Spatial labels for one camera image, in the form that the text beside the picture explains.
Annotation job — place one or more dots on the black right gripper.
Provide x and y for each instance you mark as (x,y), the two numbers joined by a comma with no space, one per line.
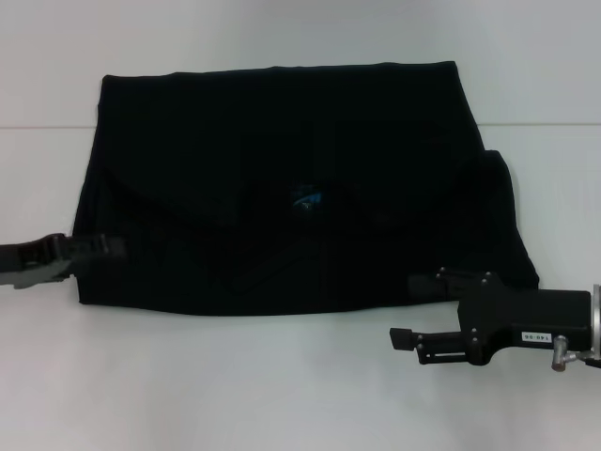
(540,315)

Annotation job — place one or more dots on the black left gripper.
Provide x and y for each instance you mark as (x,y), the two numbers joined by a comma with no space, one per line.
(37,260)

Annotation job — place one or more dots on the black shirt with FREE print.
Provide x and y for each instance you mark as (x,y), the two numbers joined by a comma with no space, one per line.
(282,188)

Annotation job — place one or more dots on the white and silver right arm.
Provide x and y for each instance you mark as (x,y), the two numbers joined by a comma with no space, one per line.
(596,319)

